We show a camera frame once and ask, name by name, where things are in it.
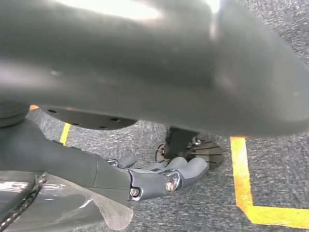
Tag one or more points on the dark perforated base plate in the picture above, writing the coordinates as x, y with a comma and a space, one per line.
91, 121

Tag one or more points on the yellow floor tape outline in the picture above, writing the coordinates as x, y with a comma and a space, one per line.
241, 179

